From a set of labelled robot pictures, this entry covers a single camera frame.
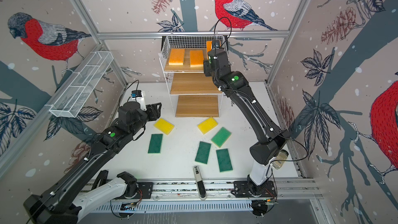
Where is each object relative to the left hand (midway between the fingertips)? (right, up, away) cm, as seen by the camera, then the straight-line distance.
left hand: (155, 104), depth 72 cm
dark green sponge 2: (+22, -28, +13) cm, 38 cm away
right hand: (+25, +19, 0) cm, 32 cm away
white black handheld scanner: (+21, -38, 0) cm, 43 cm away
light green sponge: (+32, -22, +19) cm, 43 cm away
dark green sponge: (-6, -24, +17) cm, 30 cm away
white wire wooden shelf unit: (+17, +4, +12) cm, 21 cm away
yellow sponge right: (+25, -15, +25) cm, 39 cm away
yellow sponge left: (-1, -15, +23) cm, 28 cm away
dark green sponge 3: (+34, -32, +10) cm, 47 cm away
